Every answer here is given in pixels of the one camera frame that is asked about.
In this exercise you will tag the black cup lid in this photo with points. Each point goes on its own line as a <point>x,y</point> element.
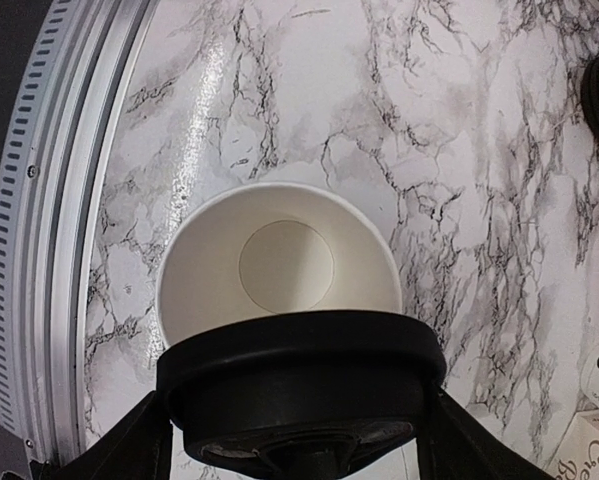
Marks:
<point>318,394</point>

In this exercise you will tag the white paper cup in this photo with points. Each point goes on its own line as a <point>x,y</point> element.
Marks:
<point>269,249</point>

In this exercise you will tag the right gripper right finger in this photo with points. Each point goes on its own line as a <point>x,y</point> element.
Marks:
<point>451,444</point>

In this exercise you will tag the paper takeout bag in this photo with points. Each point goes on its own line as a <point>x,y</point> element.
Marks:
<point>577,457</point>

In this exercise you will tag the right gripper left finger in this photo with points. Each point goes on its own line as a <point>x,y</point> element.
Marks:
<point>139,446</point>

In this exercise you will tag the aluminium front rail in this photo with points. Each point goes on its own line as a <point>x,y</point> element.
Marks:
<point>52,172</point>

